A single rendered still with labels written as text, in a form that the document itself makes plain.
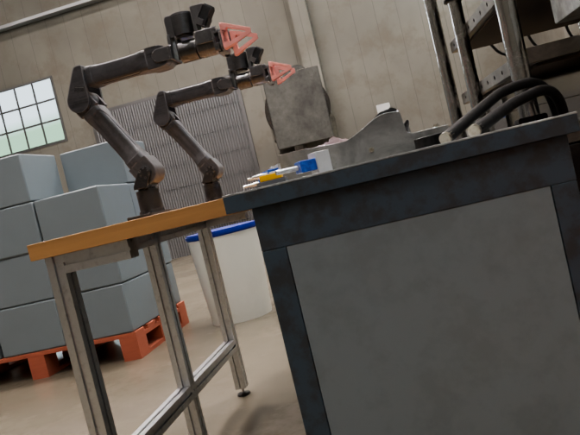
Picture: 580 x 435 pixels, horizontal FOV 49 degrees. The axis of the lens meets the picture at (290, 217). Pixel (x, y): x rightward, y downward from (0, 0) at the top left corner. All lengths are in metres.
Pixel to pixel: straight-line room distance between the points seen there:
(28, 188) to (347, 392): 3.18
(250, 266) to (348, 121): 8.07
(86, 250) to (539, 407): 1.04
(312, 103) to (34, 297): 7.28
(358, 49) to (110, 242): 10.94
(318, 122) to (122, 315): 7.19
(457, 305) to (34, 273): 3.29
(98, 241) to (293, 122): 9.24
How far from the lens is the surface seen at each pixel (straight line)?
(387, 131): 1.88
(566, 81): 2.56
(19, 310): 4.34
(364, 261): 1.28
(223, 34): 1.69
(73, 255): 1.57
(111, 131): 1.79
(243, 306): 4.28
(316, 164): 1.49
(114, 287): 4.01
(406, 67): 12.17
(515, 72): 2.08
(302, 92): 10.72
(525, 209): 1.32
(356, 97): 12.13
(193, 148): 2.34
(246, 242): 4.26
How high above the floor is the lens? 0.78
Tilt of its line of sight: 2 degrees down
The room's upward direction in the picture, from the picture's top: 13 degrees counter-clockwise
